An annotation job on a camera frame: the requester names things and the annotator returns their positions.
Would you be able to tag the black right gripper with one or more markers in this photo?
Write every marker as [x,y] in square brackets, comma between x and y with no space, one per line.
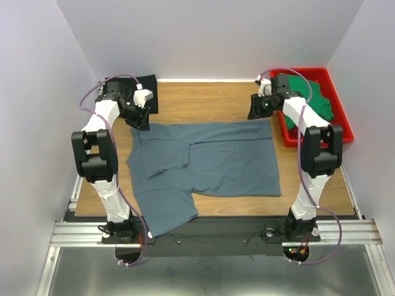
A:
[256,106]

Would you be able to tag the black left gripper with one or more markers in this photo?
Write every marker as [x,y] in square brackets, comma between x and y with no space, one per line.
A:
[139,117]

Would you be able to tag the blue-grey t-shirt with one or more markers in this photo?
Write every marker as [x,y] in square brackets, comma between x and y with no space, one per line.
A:
[169,163]

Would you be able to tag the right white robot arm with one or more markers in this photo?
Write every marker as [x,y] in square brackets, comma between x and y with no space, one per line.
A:
[319,148]

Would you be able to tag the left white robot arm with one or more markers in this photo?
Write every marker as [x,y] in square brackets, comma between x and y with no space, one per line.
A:
[96,157]

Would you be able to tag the black folded t-shirt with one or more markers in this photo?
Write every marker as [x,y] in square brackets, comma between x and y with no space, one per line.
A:
[129,86]

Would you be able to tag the red plastic bin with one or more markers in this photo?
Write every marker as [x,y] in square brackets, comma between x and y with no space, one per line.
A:
[320,76]

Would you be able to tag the dark red t-shirt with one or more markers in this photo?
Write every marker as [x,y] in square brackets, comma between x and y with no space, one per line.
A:
[292,133]

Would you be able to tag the green t-shirt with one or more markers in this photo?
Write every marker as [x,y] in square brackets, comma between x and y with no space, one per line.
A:
[320,104]

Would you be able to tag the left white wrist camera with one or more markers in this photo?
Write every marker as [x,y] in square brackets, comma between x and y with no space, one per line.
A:
[141,96]

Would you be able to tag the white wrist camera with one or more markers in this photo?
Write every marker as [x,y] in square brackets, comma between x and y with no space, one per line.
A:
[141,96]
[265,87]

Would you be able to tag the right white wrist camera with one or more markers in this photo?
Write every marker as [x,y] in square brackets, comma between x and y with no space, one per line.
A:
[265,87]

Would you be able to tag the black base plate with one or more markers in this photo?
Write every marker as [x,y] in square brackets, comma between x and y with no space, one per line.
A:
[222,236]

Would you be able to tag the aluminium frame rail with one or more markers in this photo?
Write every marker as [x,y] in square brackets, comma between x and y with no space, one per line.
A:
[355,232]

